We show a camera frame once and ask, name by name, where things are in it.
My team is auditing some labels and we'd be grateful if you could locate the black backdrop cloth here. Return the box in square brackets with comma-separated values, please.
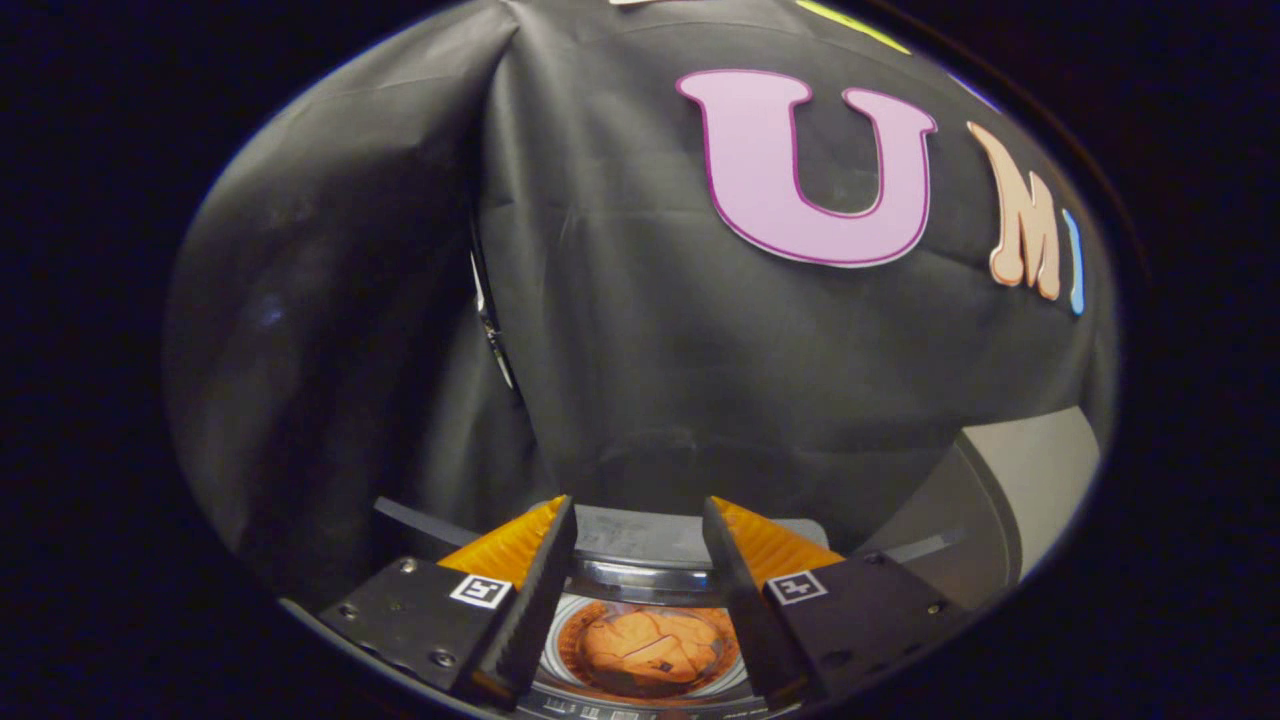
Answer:
[165, 0, 1121, 601]

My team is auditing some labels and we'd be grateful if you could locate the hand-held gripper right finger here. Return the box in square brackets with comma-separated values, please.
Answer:
[702, 496, 967, 703]

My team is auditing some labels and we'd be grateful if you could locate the yellow polo shirt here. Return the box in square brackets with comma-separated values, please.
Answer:
[558, 602, 742, 699]

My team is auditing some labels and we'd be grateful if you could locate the grey washing machine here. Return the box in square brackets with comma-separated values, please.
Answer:
[515, 558, 803, 720]

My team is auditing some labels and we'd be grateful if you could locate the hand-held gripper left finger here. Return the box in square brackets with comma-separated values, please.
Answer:
[320, 494, 579, 703]

